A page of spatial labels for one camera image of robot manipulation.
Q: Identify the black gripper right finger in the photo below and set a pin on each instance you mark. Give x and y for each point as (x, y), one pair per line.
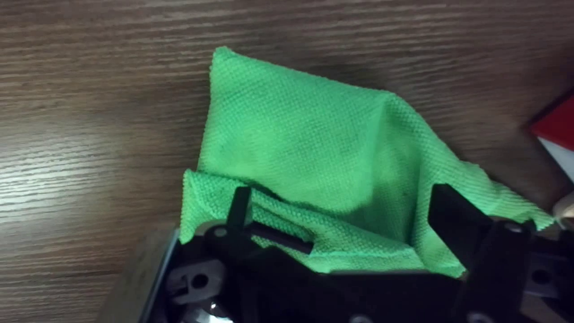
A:
(458, 225)

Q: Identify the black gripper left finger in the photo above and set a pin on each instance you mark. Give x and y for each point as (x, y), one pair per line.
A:
(239, 209)

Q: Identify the white wooden box red lid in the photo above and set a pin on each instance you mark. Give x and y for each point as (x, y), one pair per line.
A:
(559, 123)

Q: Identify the green cloth towel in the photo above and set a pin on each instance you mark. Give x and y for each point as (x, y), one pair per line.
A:
(311, 137)

